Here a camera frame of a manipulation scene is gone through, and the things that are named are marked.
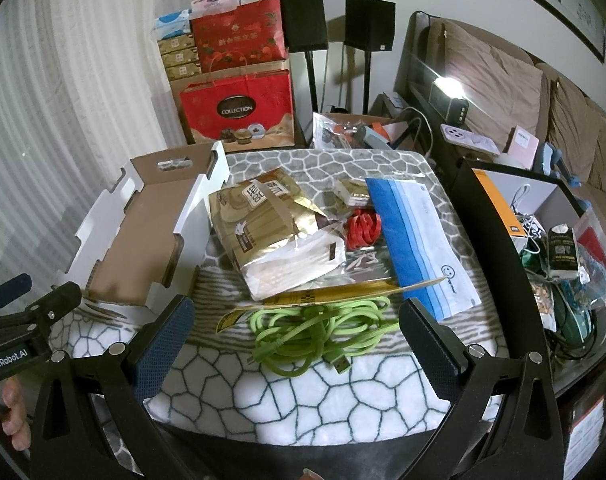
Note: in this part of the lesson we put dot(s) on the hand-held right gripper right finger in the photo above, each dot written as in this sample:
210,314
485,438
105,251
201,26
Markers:
430,347

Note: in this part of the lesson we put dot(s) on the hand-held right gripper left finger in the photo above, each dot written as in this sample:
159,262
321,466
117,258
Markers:
165,345

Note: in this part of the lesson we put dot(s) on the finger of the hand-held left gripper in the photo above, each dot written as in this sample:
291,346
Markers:
10,287
58,305

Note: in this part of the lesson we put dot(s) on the blue and white zip bag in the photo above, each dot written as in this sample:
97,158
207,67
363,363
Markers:
398,230

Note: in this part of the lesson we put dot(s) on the white cardboard box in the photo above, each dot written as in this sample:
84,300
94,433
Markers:
198,200

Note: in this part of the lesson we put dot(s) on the gold foil snack bag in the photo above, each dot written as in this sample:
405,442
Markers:
263,215

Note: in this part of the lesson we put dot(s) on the person's left hand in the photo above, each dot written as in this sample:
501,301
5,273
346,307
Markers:
10,405

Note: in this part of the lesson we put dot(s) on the clear bag of toothpicks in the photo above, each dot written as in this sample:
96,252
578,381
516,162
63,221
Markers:
365,260

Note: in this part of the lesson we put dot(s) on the yellow card packaging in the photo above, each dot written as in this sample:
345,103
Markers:
333,296

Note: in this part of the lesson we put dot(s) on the black glass side table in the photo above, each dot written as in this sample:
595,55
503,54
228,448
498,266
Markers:
483,240

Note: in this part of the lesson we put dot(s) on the bag of nuts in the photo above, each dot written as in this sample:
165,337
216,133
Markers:
543,305

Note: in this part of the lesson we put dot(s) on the grey white patterned blanket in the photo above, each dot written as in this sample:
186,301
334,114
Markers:
283,410

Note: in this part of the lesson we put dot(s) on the red rubber bands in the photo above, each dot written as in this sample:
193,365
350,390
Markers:
363,230

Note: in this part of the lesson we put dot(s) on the clear bag of white items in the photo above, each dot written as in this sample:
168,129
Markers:
293,267

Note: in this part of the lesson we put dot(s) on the orange and white box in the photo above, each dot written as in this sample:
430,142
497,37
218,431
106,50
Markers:
498,205

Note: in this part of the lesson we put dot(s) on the black snack packet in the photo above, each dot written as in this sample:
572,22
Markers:
563,252

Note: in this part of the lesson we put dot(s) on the small gold foil packet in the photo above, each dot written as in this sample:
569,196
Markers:
350,192

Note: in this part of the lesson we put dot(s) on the white curtain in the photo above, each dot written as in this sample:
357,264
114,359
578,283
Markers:
58,110

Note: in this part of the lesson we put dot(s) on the clear bag with red card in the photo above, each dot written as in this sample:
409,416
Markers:
595,240

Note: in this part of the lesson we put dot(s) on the white power strip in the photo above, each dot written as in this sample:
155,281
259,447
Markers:
470,139

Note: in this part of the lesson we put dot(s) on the pink box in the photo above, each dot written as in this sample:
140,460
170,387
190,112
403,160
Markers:
522,145

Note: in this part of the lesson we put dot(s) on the blue toy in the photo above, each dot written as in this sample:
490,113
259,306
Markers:
558,162

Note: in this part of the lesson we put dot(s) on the brown sofa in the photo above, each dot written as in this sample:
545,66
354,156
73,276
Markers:
603,200

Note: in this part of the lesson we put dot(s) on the clear plastic bag of items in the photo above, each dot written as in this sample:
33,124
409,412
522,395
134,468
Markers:
383,125

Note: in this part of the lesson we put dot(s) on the black lamp device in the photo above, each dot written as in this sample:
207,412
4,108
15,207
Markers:
448,97

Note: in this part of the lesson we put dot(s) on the black speaker stand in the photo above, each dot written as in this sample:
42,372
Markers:
311,95
366,82

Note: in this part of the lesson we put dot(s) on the red Collection gift box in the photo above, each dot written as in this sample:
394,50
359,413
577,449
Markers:
263,90

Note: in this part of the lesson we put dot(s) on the large brown cushion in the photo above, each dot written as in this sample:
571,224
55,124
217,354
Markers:
488,80

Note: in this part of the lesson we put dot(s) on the blue white tissue pack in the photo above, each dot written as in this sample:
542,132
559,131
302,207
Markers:
172,24

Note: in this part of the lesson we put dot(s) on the red floral gift bag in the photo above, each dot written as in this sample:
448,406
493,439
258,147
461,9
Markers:
233,35

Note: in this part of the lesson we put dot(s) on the black speaker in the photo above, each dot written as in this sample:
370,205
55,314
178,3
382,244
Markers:
304,22
369,24

